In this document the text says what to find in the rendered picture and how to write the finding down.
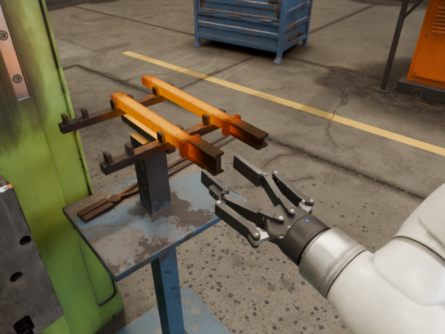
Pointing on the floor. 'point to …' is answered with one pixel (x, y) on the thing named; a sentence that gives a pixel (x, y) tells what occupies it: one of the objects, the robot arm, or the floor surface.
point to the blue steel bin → (253, 23)
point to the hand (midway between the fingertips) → (228, 175)
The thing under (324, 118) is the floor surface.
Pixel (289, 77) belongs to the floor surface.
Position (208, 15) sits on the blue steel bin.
